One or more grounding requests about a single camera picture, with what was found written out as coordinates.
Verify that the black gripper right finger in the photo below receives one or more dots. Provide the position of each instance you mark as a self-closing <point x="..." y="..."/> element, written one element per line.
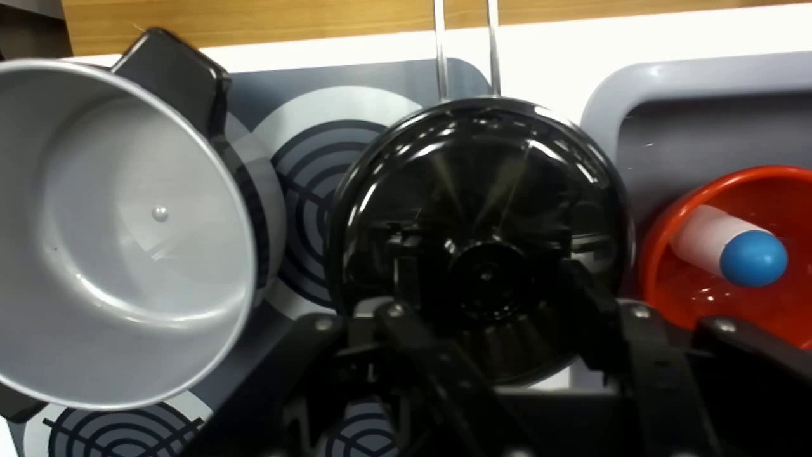
<point x="729" y="388"/>

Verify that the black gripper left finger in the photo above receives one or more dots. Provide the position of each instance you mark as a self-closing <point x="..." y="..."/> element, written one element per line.
<point x="438" y="397"/>

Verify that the black pot lid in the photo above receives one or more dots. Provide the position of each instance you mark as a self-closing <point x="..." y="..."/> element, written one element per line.
<point x="463" y="212"/>

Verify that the grey toy pot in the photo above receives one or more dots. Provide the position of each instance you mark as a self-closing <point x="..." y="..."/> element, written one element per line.
<point x="138" y="227"/>

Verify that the red bowl in sink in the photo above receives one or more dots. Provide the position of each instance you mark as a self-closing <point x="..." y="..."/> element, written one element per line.
<point x="771" y="195"/>

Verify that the toy play kitchen unit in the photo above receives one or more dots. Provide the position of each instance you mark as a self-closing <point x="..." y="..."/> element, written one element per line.
<point x="676" y="100"/>

